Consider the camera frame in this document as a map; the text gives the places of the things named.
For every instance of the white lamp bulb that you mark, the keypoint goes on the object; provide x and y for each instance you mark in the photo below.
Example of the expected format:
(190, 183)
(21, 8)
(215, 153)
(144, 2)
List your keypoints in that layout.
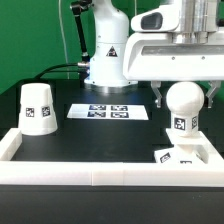
(185, 100)

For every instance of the white U-shaped fence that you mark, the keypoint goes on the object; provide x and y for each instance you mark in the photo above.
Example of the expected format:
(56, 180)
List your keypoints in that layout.
(209, 174)

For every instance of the white marker sheet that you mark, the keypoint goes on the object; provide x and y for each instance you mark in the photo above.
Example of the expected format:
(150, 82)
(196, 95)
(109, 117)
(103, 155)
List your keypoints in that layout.
(107, 112)

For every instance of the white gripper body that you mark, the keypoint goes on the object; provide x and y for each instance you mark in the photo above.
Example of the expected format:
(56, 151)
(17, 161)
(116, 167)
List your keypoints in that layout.
(154, 57)

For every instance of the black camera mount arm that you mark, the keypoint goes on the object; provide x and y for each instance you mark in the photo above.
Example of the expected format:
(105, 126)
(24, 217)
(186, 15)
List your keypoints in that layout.
(77, 8)

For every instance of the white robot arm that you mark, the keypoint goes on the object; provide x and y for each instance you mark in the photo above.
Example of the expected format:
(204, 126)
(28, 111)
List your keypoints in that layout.
(180, 40)

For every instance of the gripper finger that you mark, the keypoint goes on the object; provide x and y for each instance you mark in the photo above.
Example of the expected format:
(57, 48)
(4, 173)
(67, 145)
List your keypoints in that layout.
(214, 87)
(155, 85)

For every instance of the white lamp base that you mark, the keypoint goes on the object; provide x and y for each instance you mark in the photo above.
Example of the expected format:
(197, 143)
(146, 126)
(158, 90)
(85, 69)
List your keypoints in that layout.
(184, 149)

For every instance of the white lamp shade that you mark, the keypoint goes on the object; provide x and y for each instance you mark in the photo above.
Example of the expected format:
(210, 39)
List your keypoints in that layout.
(37, 116)

